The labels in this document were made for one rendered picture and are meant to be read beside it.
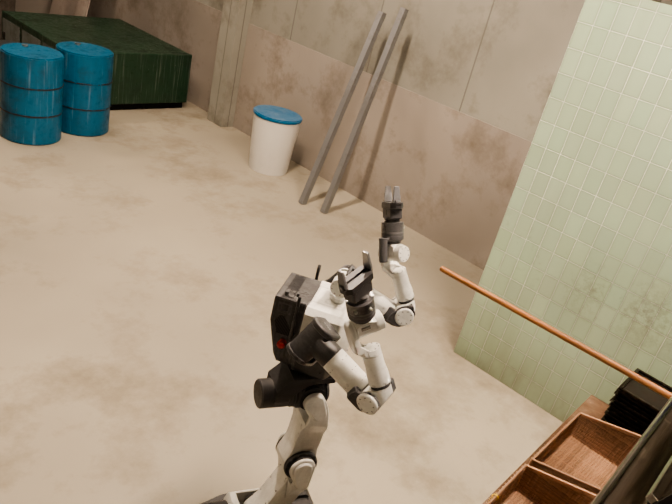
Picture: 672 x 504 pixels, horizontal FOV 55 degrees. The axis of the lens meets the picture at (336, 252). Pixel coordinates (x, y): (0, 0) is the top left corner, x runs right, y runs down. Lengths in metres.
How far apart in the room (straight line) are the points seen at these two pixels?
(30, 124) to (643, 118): 5.43
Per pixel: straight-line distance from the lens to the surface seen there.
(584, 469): 3.47
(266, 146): 7.13
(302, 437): 2.72
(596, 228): 4.28
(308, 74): 7.59
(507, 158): 6.11
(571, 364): 4.59
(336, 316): 2.28
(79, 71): 7.34
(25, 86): 6.99
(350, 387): 2.17
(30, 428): 3.78
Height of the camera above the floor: 2.59
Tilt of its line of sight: 26 degrees down
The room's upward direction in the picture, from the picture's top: 14 degrees clockwise
